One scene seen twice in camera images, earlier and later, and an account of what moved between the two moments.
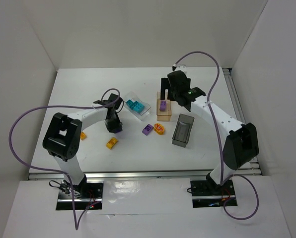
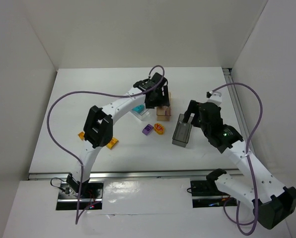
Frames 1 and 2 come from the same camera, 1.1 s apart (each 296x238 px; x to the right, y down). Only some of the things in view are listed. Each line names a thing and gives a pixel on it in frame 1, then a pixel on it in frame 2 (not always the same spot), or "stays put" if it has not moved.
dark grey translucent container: x=183 y=130 stays put
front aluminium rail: x=141 y=174 stays put
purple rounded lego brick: x=147 y=129 stays put
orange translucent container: x=164 y=112 stays put
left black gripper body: x=113 y=125 → x=161 y=99
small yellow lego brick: x=83 y=136 stays put
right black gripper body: x=165 y=84 → x=196 y=112
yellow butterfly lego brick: x=159 y=128 stays put
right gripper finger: x=165 y=85 → x=193 y=108
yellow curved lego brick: x=111 y=142 stays put
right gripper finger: x=173 y=96 → x=197 y=122
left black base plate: x=85 y=194 stays put
